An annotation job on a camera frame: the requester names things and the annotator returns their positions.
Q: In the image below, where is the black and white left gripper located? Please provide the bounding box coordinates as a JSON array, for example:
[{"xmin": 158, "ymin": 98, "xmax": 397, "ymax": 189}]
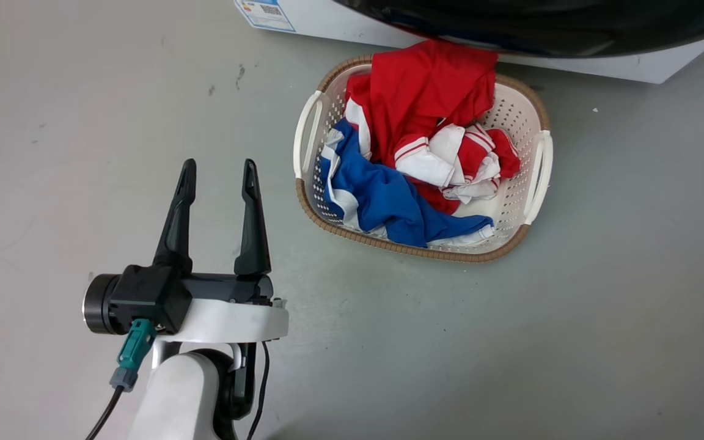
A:
[{"xmin": 82, "ymin": 159, "xmax": 290, "ymax": 343}]

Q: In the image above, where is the black washing machine door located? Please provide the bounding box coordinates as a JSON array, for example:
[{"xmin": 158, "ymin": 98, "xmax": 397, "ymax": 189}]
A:
[{"xmin": 332, "ymin": 0, "xmax": 704, "ymax": 59}]

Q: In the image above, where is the white washing machine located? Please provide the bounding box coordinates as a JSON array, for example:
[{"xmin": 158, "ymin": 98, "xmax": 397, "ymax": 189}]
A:
[{"xmin": 234, "ymin": 0, "xmax": 704, "ymax": 85}]

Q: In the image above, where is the blue and white garment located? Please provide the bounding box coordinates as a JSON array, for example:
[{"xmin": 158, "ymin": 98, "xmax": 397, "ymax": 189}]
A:
[{"xmin": 319, "ymin": 119, "xmax": 495, "ymax": 248}]

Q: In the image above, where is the energy label sticker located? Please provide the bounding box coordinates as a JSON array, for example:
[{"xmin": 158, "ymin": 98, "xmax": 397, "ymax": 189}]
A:
[{"xmin": 235, "ymin": 0, "xmax": 296, "ymax": 32}]

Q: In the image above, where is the red and white garment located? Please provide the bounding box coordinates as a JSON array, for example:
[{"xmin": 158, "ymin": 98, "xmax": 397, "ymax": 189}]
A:
[{"xmin": 344, "ymin": 39, "xmax": 521, "ymax": 216}]

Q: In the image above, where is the white plastic laundry basket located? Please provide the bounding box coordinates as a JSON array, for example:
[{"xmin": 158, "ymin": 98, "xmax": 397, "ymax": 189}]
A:
[{"xmin": 293, "ymin": 55, "xmax": 554, "ymax": 263}]

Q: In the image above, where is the black cable with teal connector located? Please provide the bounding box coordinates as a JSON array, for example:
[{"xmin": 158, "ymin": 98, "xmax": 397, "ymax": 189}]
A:
[{"xmin": 85, "ymin": 318, "xmax": 158, "ymax": 440}]

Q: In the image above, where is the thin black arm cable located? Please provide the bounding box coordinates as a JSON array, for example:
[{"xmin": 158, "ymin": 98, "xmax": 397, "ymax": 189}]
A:
[{"xmin": 246, "ymin": 341, "xmax": 270, "ymax": 440}]

